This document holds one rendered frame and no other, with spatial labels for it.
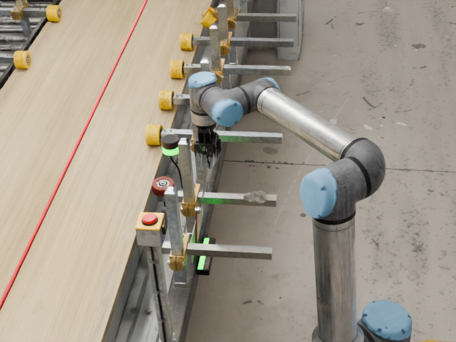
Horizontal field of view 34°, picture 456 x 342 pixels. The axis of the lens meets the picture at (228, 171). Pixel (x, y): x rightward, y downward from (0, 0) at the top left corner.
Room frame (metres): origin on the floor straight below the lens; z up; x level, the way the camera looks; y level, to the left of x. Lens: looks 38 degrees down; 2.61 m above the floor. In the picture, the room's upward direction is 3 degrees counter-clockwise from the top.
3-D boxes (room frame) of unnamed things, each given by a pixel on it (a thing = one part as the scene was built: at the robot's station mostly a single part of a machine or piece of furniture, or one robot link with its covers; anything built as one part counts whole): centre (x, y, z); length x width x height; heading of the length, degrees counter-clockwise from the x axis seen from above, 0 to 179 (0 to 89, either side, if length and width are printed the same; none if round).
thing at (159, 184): (2.14, 0.24, 0.85); 0.08 x 0.08 x 0.11
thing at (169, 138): (2.09, 0.19, 1.03); 0.06 x 0.06 x 0.22; 81
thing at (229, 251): (1.86, 0.08, 0.82); 0.44 x 0.03 x 0.04; 81
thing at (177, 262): (1.86, 0.18, 0.83); 0.14 x 0.06 x 0.05; 171
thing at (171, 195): (1.84, 0.18, 0.88); 0.04 x 0.04 x 0.48; 81
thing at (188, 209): (2.11, 0.14, 0.85); 0.14 x 0.06 x 0.05; 171
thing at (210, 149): (2.07, 0.07, 1.15); 0.09 x 0.08 x 0.12; 171
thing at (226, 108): (1.98, 0.00, 1.33); 0.12 x 0.12 x 0.09; 28
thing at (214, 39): (2.83, 0.02, 0.94); 0.04 x 0.04 x 0.48; 81
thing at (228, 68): (2.85, -0.05, 0.95); 0.50 x 0.04 x 0.04; 81
